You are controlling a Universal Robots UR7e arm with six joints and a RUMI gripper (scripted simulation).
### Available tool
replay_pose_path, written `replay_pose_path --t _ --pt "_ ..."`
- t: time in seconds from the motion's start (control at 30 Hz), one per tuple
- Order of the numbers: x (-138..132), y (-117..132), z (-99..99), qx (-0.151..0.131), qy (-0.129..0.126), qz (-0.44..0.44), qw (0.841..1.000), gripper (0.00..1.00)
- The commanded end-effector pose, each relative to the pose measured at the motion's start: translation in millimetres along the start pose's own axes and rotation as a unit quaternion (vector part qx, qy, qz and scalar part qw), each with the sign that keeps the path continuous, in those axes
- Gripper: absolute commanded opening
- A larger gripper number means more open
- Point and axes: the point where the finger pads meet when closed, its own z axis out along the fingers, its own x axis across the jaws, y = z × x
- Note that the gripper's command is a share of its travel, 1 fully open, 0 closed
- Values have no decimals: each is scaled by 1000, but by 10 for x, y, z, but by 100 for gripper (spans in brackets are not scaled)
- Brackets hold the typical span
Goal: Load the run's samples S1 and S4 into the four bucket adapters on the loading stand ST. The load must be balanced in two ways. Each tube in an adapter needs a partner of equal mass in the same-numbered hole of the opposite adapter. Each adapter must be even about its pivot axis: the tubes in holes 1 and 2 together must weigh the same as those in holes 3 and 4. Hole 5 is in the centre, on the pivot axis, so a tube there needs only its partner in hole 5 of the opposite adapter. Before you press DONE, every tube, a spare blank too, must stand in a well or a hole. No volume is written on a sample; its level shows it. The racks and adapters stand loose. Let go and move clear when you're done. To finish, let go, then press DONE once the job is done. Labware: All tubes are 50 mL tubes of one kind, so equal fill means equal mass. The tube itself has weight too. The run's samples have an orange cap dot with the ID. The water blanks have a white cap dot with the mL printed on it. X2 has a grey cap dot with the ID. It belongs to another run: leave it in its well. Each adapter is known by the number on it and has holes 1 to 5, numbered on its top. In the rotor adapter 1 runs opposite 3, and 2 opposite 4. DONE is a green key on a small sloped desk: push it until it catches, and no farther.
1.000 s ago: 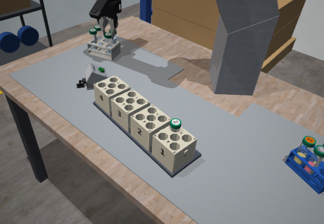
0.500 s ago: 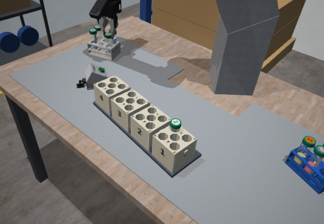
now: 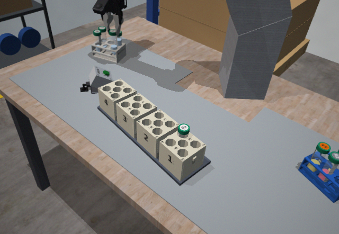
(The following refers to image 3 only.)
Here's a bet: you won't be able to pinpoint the blue tube rack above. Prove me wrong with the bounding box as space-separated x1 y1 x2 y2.
298 154 339 203

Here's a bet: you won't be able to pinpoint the beige bucket adapter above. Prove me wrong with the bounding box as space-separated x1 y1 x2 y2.
137 109 180 158
116 93 157 138
98 79 137 121
159 131 207 181

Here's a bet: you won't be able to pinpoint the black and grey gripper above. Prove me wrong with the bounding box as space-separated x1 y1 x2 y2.
101 0 127 36

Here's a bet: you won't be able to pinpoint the grey bench mat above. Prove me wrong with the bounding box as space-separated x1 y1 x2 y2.
9 37 339 234

